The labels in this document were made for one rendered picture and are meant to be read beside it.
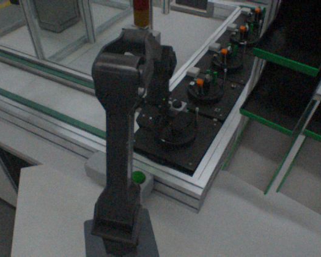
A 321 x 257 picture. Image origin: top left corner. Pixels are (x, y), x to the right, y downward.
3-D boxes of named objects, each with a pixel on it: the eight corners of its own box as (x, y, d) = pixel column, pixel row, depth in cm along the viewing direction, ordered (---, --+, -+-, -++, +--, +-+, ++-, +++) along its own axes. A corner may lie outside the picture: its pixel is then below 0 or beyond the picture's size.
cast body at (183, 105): (178, 128, 94) (178, 111, 89) (165, 123, 95) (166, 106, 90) (189, 112, 99) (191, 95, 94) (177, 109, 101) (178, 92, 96)
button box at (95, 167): (142, 204, 88) (141, 191, 84) (86, 175, 96) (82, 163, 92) (154, 186, 93) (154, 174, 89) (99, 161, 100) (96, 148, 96)
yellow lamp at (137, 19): (144, 27, 92) (143, 12, 89) (131, 24, 94) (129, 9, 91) (152, 21, 95) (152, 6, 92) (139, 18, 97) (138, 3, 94)
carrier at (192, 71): (223, 125, 106) (228, 96, 97) (162, 104, 115) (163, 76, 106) (244, 89, 121) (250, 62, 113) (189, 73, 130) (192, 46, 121)
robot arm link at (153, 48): (143, 87, 44) (153, 13, 43) (90, 80, 45) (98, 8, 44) (172, 93, 72) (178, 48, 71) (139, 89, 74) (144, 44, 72)
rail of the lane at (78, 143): (197, 214, 90) (201, 193, 83) (-4, 119, 122) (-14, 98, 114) (205, 200, 94) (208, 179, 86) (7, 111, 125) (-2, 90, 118)
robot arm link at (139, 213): (133, 249, 56) (131, 232, 52) (89, 238, 58) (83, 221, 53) (143, 218, 61) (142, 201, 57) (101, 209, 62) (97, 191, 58)
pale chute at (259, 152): (267, 194, 81) (265, 194, 77) (224, 170, 87) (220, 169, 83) (318, 100, 78) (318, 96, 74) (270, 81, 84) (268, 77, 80)
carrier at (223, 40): (260, 61, 137) (266, 35, 129) (211, 48, 146) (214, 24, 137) (273, 40, 153) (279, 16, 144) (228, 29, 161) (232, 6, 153)
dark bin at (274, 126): (290, 137, 68) (294, 122, 62) (239, 113, 74) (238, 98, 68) (343, 47, 74) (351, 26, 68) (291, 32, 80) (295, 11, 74)
